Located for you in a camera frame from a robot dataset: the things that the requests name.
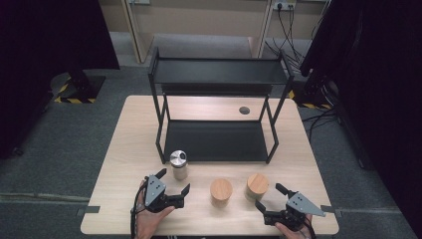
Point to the person's right hand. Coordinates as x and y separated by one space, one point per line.
293 233

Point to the stand base with striped tape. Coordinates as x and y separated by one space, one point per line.
308 98
78 89

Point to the black metal two-tier shelf rack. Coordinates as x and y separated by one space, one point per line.
215 139

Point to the pale jar with wooden lid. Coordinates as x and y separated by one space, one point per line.
256 187

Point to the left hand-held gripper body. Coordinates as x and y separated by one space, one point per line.
155 192

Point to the person's left hand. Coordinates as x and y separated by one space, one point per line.
151 222

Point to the grey table edge bracket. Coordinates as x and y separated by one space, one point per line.
330 209
89 209

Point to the white wall power socket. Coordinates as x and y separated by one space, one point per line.
284 4

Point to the brown jar with wooden lid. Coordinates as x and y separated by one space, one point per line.
221 193

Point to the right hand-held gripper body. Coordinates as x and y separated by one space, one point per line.
297 207

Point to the glass jar with metal lid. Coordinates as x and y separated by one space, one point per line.
179 166

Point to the round grey table grommet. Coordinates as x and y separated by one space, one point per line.
244 110

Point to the black curtain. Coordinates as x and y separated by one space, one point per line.
40 66
381 83

